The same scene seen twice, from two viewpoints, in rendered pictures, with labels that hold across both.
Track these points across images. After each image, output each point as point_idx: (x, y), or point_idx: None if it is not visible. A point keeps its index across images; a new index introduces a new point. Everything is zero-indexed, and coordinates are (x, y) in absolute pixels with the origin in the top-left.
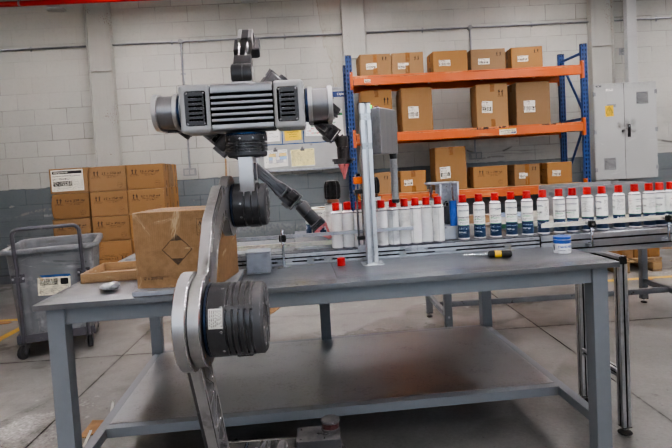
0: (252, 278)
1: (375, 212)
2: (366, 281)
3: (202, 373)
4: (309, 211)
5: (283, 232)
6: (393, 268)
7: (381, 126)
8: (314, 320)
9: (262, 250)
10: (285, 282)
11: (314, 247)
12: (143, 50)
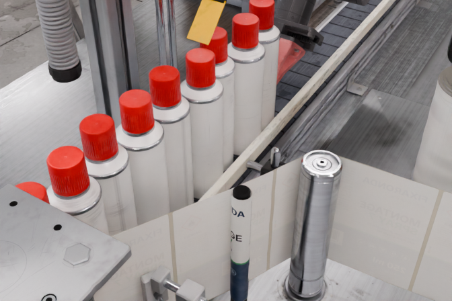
0: (226, 14)
1: (86, 42)
2: (14, 82)
3: None
4: None
5: None
6: (31, 157)
7: None
8: None
9: None
10: (144, 25)
11: (350, 117)
12: None
